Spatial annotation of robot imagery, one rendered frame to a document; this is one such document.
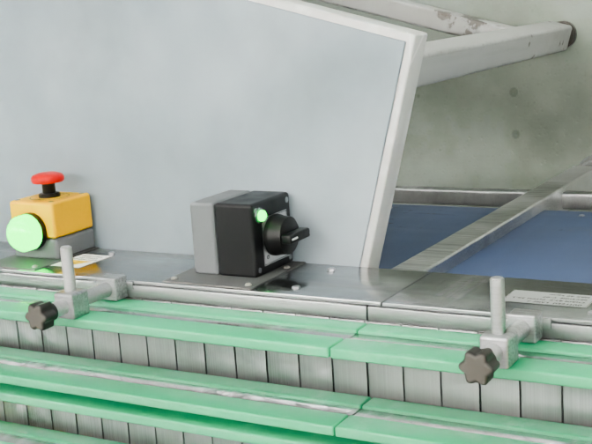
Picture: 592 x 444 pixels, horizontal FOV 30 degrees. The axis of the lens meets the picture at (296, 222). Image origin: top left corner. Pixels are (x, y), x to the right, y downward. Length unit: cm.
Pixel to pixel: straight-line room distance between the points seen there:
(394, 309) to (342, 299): 6
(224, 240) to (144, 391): 18
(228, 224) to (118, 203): 23
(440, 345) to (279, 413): 17
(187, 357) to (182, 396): 8
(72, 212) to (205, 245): 23
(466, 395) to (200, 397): 26
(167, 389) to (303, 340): 19
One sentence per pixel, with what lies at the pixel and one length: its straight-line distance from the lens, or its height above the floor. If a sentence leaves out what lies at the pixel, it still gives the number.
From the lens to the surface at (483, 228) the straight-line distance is 137.
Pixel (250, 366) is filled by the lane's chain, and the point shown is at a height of 88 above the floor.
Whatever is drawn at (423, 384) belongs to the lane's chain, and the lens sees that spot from 105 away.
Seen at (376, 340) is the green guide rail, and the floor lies 92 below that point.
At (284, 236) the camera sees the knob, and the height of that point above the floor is 82.
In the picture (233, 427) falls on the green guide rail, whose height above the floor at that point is 96.
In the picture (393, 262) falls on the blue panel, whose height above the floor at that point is 65.
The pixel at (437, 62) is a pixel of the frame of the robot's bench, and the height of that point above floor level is 57.
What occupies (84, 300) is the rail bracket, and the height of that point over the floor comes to 95.
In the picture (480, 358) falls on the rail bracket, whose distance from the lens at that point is 87.
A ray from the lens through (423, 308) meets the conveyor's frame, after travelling 103.
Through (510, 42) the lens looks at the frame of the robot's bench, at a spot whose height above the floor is 32.
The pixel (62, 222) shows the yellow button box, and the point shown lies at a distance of 135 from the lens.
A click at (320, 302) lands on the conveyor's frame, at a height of 88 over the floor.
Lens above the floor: 178
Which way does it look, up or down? 57 degrees down
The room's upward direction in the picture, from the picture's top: 112 degrees counter-clockwise
